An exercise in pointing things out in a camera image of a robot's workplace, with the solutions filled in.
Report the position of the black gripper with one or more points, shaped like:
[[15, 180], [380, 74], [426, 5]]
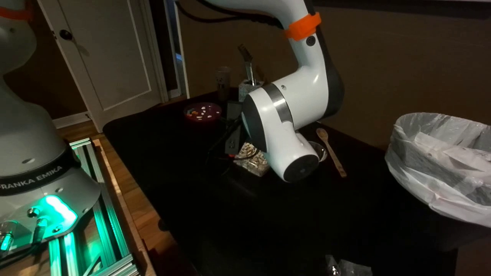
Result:
[[234, 128]]

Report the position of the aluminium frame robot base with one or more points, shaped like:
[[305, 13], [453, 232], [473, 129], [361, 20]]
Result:
[[76, 229]]

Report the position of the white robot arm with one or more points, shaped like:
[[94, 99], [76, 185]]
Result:
[[35, 157]]

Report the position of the clear rectangular lunchbox with seeds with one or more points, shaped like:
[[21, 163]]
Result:
[[252, 160]]

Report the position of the wooden spoon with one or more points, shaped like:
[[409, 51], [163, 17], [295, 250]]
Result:
[[323, 135]]

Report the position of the purple plate with candies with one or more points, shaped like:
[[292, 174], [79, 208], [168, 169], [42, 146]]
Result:
[[203, 112]]

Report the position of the small steel bowl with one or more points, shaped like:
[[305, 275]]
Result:
[[320, 151]]

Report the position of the black trash bin white liner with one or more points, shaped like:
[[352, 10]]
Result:
[[446, 163]]

